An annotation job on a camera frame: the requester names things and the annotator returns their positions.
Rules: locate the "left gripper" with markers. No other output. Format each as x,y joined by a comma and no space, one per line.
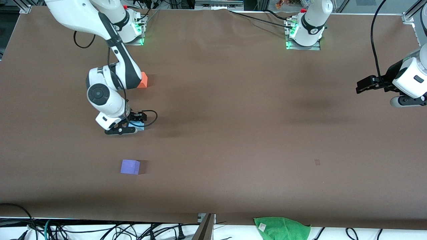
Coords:
386,80

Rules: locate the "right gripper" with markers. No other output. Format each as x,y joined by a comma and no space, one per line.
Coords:
135,117

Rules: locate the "light blue foam block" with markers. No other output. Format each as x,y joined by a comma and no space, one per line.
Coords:
138,126

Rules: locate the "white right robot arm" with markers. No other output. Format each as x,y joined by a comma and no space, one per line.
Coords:
73,13

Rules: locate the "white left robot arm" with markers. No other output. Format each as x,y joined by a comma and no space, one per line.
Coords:
312,23

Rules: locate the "orange foam block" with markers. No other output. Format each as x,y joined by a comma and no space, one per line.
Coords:
144,81

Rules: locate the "purple foam block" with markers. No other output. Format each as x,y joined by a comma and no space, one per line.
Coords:
129,166

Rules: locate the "brown table cover sheet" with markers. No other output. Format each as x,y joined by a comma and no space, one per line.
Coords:
250,150

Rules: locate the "black power plug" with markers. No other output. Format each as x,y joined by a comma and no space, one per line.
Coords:
180,231

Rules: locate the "colourful background toy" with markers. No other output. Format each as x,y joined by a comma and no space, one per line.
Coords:
282,4

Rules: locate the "metal background rack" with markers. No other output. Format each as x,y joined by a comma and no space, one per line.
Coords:
218,4

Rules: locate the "green microfibre cloth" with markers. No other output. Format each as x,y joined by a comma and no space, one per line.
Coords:
283,230

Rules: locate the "aluminium corner bracket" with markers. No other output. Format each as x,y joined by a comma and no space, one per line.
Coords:
407,17
26,9

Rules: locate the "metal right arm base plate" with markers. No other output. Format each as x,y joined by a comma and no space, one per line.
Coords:
138,42

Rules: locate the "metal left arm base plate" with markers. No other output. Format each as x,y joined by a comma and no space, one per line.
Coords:
313,48

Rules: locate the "aluminium profile post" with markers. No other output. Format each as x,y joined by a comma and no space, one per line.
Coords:
205,230

